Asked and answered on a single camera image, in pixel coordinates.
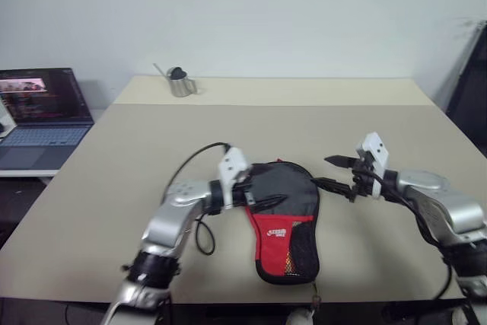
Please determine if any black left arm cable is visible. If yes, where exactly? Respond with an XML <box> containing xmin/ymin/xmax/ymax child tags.
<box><xmin>166</xmin><ymin>142</ymin><xmax>232</xmax><ymax>256</ymax></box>

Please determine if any white plush keychain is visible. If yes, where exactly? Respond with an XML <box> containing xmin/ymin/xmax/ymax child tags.
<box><xmin>287</xmin><ymin>281</ymin><xmax>321</xmax><ymax>325</ymax></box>

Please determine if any red black grey paddle case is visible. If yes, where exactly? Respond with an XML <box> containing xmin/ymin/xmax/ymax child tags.
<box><xmin>243</xmin><ymin>159</ymin><xmax>321</xmax><ymax>287</ymax></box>

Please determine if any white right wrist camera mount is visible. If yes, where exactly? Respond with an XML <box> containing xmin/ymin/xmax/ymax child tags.
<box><xmin>355</xmin><ymin>132</ymin><xmax>390</xmax><ymax>200</ymax></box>

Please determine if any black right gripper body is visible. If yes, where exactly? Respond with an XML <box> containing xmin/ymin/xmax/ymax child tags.
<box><xmin>349</xmin><ymin>152</ymin><xmax>377</xmax><ymax>203</ymax></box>

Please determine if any white side desk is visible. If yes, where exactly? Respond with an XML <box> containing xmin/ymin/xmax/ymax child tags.
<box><xmin>0</xmin><ymin>167</ymin><xmax>58</xmax><ymax>178</ymax></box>

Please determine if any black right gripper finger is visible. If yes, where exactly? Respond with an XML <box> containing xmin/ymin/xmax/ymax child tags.
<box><xmin>323</xmin><ymin>155</ymin><xmax>359</xmax><ymax>169</ymax></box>
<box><xmin>311</xmin><ymin>177</ymin><xmax>355</xmax><ymax>196</ymax></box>

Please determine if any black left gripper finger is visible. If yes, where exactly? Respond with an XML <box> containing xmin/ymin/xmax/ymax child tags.
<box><xmin>247</xmin><ymin>199</ymin><xmax>283</xmax><ymax>212</ymax></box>
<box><xmin>250</xmin><ymin>194</ymin><xmax>287</xmax><ymax>205</ymax></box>

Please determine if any small steel watering can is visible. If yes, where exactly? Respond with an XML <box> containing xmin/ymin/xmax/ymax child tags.
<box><xmin>153</xmin><ymin>62</ymin><xmax>198</xmax><ymax>97</ymax></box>

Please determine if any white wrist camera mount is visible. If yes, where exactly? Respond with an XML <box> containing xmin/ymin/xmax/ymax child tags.
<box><xmin>355</xmin><ymin>132</ymin><xmax>390</xmax><ymax>200</ymax></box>
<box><xmin>218</xmin><ymin>146</ymin><xmax>252</xmax><ymax>210</ymax></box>

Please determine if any open dark laptop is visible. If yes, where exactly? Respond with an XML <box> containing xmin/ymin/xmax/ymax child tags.
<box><xmin>0</xmin><ymin>68</ymin><xmax>95</xmax><ymax>172</ymax></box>

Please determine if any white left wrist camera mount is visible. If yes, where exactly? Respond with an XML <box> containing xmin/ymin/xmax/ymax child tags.
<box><xmin>218</xmin><ymin>146</ymin><xmax>252</xmax><ymax>210</ymax></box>

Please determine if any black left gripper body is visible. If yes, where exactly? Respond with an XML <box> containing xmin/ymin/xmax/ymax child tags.
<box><xmin>231</xmin><ymin>179</ymin><xmax>256</xmax><ymax>208</ymax></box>

